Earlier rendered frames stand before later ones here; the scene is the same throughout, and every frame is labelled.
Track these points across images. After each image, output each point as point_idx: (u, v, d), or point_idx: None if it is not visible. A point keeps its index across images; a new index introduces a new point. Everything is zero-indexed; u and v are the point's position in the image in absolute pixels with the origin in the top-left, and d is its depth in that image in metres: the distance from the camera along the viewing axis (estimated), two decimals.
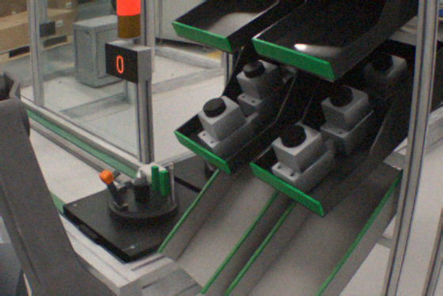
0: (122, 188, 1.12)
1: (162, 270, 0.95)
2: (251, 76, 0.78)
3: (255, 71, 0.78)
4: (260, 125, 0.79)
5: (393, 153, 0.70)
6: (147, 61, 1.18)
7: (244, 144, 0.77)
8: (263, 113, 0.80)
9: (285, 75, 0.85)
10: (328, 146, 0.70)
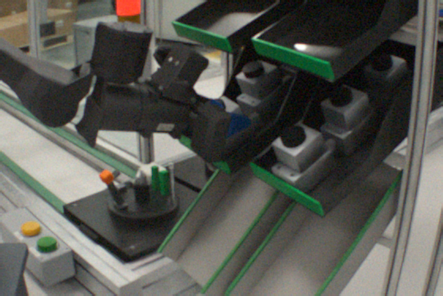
0: (122, 188, 1.12)
1: (162, 270, 0.95)
2: (251, 77, 0.78)
3: (254, 72, 0.78)
4: (259, 125, 0.80)
5: (393, 153, 0.70)
6: (147, 61, 1.18)
7: (244, 144, 0.77)
8: (263, 114, 0.80)
9: (284, 76, 0.85)
10: (328, 146, 0.70)
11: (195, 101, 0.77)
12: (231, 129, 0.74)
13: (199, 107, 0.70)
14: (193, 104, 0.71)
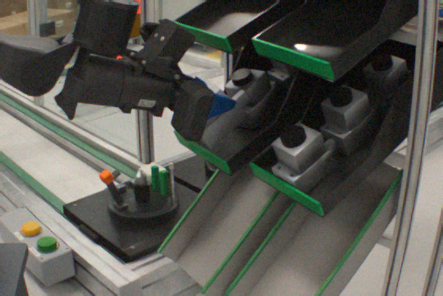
0: (122, 188, 1.12)
1: (162, 270, 0.95)
2: (242, 84, 0.78)
3: (244, 78, 0.77)
4: (248, 102, 0.77)
5: (393, 153, 0.70)
6: None
7: (232, 125, 0.75)
8: (257, 120, 0.79)
9: None
10: (328, 146, 0.70)
11: (179, 81, 0.74)
12: (214, 110, 0.71)
13: (183, 84, 0.67)
14: (176, 81, 0.68)
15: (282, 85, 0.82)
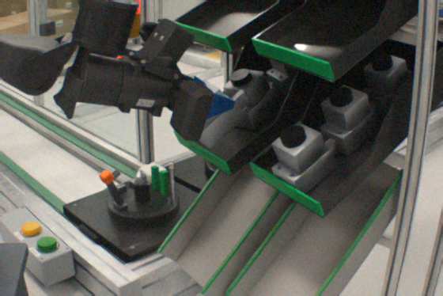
0: (122, 188, 1.12)
1: (162, 270, 0.95)
2: (241, 84, 0.78)
3: (244, 79, 0.77)
4: (247, 102, 0.77)
5: (393, 153, 0.70)
6: None
7: (232, 125, 0.75)
8: (256, 121, 0.79)
9: (270, 81, 0.85)
10: (328, 146, 0.70)
11: (179, 81, 0.74)
12: (213, 110, 0.71)
13: (181, 84, 0.67)
14: (176, 81, 0.68)
15: (281, 85, 0.82)
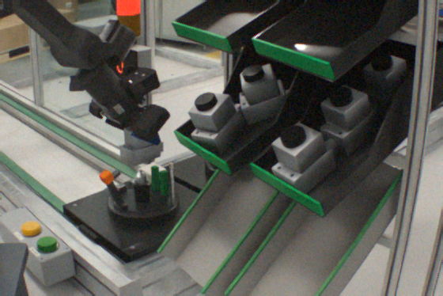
0: (122, 188, 1.12)
1: (162, 270, 0.95)
2: (206, 108, 0.76)
3: (208, 104, 0.76)
4: (161, 149, 1.09)
5: (393, 153, 0.70)
6: (147, 61, 1.18)
7: (151, 157, 1.06)
8: (222, 146, 0.78)
9: None
10: (328, 146, 0.70)
11: None
12: None
13: (145, 108, 0.99)
14: (138, 107, 1.00)
15: (243, 112, 0.80)
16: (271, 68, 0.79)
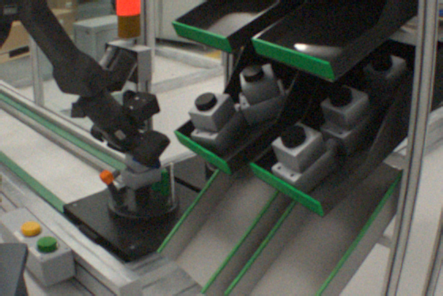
0: (122, 188, 1.12)
1: (162, 270, 0.95)
2: (206, 108, 0.76)
3: (208, 104, 0.76)
4: None
5: (393, 153, 0.70)
6: (147, 61, 1.18)
7: (152, 180, 1.08)
8: (222, 146, 0.78)
9: None
10: (328, 146, 0.70)
11: None
12: None
13: (145, 133, 1.01)
14: (139, 131, 1.02)
15: (243, 112, 0.80)
16: (271, 68, 0.79)
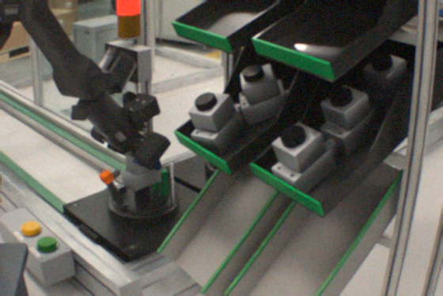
0: (122, 188, 1.12)
1: (162, 270, 0.95)
2: (206, 108, 0.76)
3: (208, 104, 0.76)
4: None
5: (393, 153, 0.70)
6: (147, 61, 1.18)
7: (153, 182, 1.08)
8: (222, 146, 0.78)
9: None
10: (328, 146, 0.70)
11: None
12: None
13: (146, 134, 1.01)
14: (140, 134, 1.02)
15: (243, 112, 0.80)
16: (271, 68, 0.79)
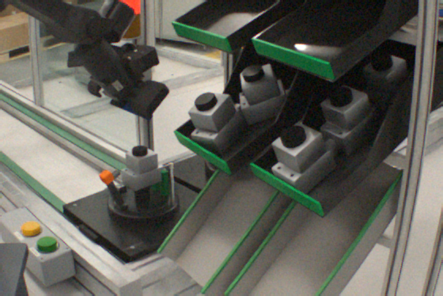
0: (122, 188, 1.12)
1: (162, 270, 0.95)
2: (206, 108, 0.76)
3: (208, 104, 0.76)
4: None
5: (393, 153, 0.70)
6: None
7: (153, 182, 1.08)
8: (222, 146, 0.78)
9: None
10: (328, 146, 0.70)
11: None
12: None
13: (137, 81, 0.99)
14: None
15: (243, 112, 0.80)
16: (271, 68, 0.79)
